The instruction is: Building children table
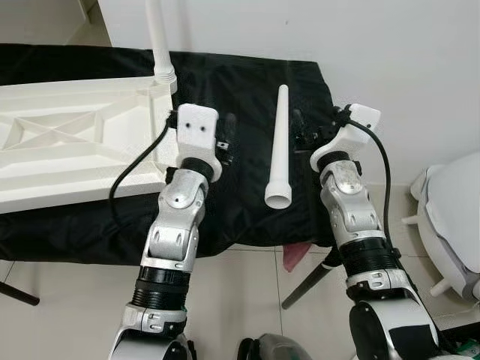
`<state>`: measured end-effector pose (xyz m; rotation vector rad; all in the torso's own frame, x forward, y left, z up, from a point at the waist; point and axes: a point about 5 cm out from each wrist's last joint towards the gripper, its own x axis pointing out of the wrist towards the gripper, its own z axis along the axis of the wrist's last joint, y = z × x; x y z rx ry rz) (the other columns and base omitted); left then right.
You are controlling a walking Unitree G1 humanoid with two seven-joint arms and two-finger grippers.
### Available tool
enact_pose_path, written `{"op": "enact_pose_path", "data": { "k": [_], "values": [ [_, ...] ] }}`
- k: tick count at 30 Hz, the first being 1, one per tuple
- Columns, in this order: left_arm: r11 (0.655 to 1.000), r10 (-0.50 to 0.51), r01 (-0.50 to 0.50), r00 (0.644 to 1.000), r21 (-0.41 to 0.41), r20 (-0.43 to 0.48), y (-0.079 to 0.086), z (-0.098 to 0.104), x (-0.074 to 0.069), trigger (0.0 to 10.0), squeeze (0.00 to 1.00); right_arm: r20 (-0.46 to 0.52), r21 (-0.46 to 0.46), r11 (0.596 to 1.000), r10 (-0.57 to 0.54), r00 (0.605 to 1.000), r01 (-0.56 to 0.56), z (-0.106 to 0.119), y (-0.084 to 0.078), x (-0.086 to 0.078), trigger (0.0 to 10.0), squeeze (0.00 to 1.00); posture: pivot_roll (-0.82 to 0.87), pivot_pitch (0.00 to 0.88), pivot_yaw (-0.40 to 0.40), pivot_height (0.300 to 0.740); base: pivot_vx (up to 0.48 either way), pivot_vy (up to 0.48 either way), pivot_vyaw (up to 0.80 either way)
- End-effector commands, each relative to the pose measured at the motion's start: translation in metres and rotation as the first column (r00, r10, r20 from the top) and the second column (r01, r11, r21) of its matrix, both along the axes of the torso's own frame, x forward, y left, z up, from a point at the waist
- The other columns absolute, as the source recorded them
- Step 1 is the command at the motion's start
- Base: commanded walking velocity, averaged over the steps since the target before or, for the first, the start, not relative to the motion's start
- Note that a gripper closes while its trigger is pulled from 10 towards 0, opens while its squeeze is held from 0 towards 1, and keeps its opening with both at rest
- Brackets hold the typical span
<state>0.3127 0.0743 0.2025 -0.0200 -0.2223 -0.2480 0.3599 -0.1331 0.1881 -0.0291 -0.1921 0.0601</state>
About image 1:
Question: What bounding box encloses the white tapered table leg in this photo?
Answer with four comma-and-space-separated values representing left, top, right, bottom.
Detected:
145, 0, 179, 92
264, 84, 295, 209

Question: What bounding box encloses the black table cloth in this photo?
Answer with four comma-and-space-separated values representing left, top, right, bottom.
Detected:
0, 43, 338, 265

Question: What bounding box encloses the white plastic chair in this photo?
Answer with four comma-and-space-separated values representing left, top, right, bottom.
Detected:
403, 154, 480, 301

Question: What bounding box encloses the dark low box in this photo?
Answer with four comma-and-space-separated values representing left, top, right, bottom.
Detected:
439, 321, 480, 360

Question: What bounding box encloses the green white package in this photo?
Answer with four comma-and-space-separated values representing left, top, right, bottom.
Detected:
454, 341, 480, 360

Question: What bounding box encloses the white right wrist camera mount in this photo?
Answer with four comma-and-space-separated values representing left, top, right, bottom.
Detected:
310, 103, 381, 172

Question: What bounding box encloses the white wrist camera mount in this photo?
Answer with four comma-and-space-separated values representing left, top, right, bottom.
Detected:
166, 103, 224, 183
310, 103, 381, 172

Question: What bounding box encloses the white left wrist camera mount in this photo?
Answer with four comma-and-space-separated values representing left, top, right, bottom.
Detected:
166, 103, 224, 183

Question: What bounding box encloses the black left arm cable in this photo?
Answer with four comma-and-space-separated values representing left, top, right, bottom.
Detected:
109, 112, 177, 226

